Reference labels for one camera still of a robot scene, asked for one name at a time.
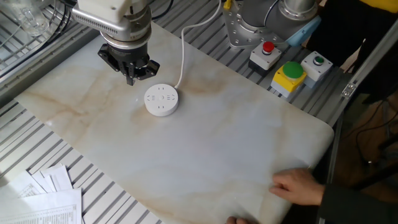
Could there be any printed paper sheet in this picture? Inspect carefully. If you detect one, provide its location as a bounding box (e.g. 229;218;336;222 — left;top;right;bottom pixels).
40;164;74;192
0;188;83;224
0;170;47;203

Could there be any clear glass vessel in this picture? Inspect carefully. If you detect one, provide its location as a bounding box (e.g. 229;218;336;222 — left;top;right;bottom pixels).
0;0;50;37

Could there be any red button switch box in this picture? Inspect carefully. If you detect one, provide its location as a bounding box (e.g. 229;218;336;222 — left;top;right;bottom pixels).
248;40;282;77

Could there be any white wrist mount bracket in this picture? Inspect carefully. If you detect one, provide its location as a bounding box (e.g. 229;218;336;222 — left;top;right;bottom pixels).
71;0;147;41

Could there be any aluminium table rail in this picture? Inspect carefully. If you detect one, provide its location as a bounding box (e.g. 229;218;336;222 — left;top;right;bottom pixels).
0;27;100;108

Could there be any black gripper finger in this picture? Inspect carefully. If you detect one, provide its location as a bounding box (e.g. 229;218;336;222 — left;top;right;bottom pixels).
98;45;134;86
132;59;160;86

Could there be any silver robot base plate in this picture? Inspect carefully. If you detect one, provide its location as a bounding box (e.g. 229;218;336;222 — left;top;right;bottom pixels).
222;0;284;49

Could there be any round white power strip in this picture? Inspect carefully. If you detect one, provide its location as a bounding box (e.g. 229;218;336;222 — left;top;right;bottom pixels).
144;83;180;118

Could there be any marble pattern board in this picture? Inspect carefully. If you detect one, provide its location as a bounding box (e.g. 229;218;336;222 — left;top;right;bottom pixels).
14;23;335;224

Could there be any white box small green button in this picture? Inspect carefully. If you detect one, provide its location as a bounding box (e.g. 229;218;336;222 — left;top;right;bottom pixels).
300;51;333;90

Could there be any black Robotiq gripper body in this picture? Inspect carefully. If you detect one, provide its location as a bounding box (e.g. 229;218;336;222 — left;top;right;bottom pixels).
107;42;150;67

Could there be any yellow box green mushroom button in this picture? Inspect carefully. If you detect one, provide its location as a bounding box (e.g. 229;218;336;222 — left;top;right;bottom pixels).
270;61;308;99

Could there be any person's right forearm dark sleeve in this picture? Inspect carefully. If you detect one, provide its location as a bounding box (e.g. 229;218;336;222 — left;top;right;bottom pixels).
317;183;398;224

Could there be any person in yellow black clothes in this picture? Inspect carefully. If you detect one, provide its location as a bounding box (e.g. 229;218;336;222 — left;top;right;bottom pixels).
306;0;398;105

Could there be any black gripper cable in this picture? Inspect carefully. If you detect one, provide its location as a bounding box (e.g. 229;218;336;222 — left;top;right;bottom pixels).
150;0;175;21

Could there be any black cable bundle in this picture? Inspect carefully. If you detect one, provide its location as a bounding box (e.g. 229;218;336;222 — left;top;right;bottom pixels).
0;6;74;78

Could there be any person's right hand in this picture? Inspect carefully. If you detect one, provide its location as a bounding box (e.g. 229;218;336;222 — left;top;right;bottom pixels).
269;167;326;206

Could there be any white power cord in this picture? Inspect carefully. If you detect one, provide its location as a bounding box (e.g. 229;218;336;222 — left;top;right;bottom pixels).
174;0;223;90

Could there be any aluminium frame bar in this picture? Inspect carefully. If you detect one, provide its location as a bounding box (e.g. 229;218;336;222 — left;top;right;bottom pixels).
340;18;398;100

